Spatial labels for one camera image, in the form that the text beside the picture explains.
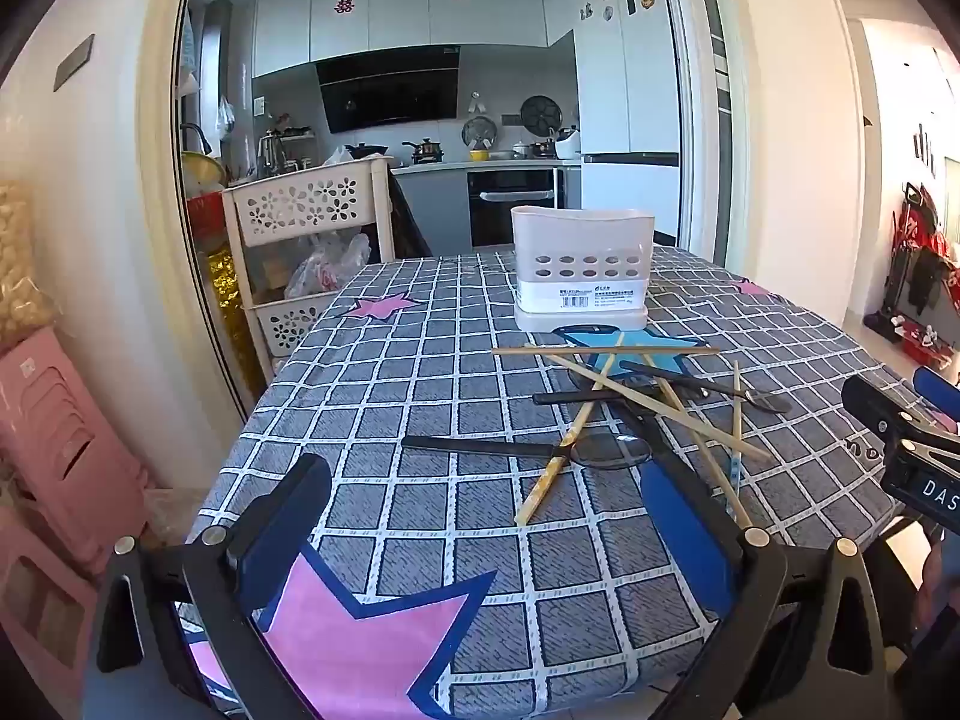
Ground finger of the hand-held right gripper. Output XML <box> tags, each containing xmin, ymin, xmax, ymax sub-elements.
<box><xmin>841</xmin><ymin>373</ymin><xmax>960</xmax><ymax>460</ymax></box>
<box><xmin>912</xmin><ymin>366</ymin><xmax>960</xmax><ymax>434</ymax></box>

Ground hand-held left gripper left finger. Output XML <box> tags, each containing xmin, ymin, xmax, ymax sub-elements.
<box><xmin>82</xmin><ymin>452</ymin><xmax>335</xmax><ymax>720</ymax></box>

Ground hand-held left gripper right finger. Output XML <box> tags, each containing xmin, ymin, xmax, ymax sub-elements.
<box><xmin>622</xmin><ymin>412</ymin><xmax>890</xmax><ymax>720</ymax></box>

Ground wooden chopstick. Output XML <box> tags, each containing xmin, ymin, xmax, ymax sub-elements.
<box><xmin>729</xmin><ymin>360</ymin><xmax>745</xmax><ymax>500</ymax></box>
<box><xmin>514</xmin><ymin>331</ymin><xmax>625</xmax><ymax>527</ymax></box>
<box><xmin>523</xmin><ymin>345</ymin><xmax>773</xmax><ymax>462</ymax></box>
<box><xmin>492</xmin><ymin>345</ymin><xmax>721</xmax><ymax>358</ymax></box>
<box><xmin>658</xmin><ymin>377</ymin><xmax>753</xmax><ymax>530</ymax></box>

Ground black-handled metal utensil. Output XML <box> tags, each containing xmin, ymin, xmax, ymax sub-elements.
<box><xmin>532</xmin><ymin>388</ymin><xmax>710</xmax><ymax>407</ymax></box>
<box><xmin>619</xmin><ymin>360</ymin><xmax>792</xmax><ymax>415</ymax></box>

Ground black-handled metal spoon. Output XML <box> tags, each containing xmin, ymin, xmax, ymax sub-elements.
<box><xmin>401</xmin><ymin>431</ymin><xmax>655</xmax><ymax>472</ymax></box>

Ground white perforated utensil holder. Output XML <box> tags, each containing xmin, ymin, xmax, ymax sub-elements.
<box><xmin>511</xmin><ymin>204</ymin><xmax>655</xmax><ymax>333</ymax></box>

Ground pile of red bags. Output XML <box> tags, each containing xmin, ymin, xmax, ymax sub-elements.
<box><xmin>891</xmin><ymin>180</ymin><xmax>960</xmax><ymax>362</ymax></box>

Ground thin black utensil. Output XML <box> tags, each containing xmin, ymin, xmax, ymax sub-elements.
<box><xmin>553</xmin><ymin>352</ymin><xmax>661</xmax><ymax>436</ymax></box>

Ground grey checked star tablecloth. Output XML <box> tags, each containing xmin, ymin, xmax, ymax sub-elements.
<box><xmin>187</xmin><ymin>244</ymin><xmax>923</xmax><ymax>720</ymax></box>

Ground gold foil bundle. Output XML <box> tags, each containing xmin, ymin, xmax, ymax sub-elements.
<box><xmin>196</xmin><ymin>247</ymin><xmax>263</xmax><ymax>383</ymax></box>

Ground pink plastic stool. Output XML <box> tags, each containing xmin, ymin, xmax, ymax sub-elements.
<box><xmin>0</xmin><ymin>330</ymin><xmax>155</xmax><ymax>578</ymax></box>
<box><xmin>0</xmin><ymin>510</ymin><xmax>102</xmax><ymax>691</ymax></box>

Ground clear plastic bag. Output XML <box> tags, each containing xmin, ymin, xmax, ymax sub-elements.
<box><xmin>283</xmin><ymin>232</ymin><xmax>372</xmax><ymax>299</ymax></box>

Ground red container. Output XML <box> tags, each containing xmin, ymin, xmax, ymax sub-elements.
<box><xmin>187</xmin><ymin>191</ymin><xmax>235</xmax><ymax>256</ymax></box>

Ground white plastic storage cart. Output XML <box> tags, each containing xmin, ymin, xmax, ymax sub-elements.
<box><xmin>223</xmin><ymin>157</ymin><xmax>396</xmax><ymax>361</ymax></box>

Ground large yellow bowl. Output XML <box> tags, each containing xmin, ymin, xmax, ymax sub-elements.
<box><xmin>180</xmin><ymin>152</ymin><xmax>226</xmax><ymax>188</ymax></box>

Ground black built-in oven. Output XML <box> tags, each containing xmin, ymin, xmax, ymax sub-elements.
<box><xmin>466</xmin><ymin>169</ymin><xmax>562</xmax><ymax>248</ymax></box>

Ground white refrigerator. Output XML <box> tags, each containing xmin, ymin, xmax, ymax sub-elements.
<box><xmin>574</xmin><ymin>0</ymin><xmax>683</xmax><ymax>248</ymax></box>

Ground black range hood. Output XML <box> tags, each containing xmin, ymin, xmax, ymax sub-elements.
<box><xmin>315</xmin><ymin>45</ymin><xmax>460</xmax><ymax>134</ymax></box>

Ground white upper kitchen cabinets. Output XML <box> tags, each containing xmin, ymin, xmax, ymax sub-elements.
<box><xmin>253</xmin><ymin>0</ymin><xmax>578</xmax><ymax>80</ymax></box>

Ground round black wall trivet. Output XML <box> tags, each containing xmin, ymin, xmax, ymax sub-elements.
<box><xmin>521</xmin><ymin>95</ymin><xmax>562</xmax><ymax>137</ymax></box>

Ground grey wall plate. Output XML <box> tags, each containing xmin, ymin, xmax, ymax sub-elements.
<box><xmin>54</xmin><ymin>34</ymin><xmax>96</xmax><ymax>91</ymax></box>

